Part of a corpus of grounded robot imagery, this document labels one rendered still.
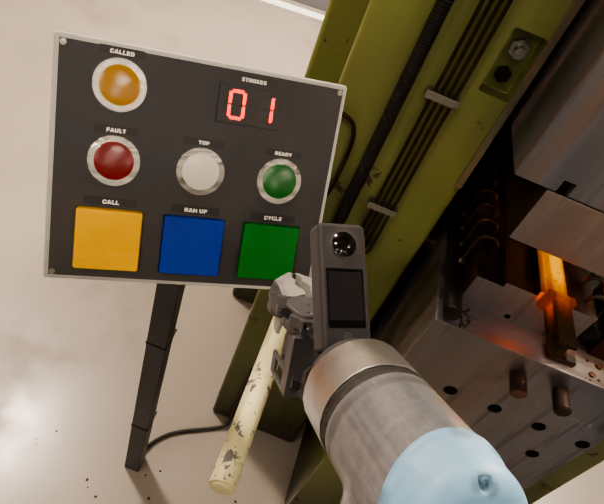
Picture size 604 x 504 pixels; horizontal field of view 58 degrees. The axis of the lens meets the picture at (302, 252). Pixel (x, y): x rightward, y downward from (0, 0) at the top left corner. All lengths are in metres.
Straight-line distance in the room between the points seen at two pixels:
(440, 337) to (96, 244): 0.55
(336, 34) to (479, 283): 0.70
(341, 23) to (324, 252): 0.92
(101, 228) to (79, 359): 1.12
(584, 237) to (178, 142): 0.57
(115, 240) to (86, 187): 0.07
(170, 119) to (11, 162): 1.73
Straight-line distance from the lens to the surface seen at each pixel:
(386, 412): 0.36
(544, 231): 0.85
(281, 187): 0.70
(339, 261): 0.48
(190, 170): 0.68
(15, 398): 1.73
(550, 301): 0.93
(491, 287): 0.92
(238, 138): 0.68
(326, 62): 1.38
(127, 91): 0.66
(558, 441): 1.14
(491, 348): 0.94
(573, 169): 0.80
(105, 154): 0.67
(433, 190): 0.98
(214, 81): 0.67
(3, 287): 1.94
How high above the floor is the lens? 1.52
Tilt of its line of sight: 43 degrees down
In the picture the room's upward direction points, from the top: 24 degrees clockwise
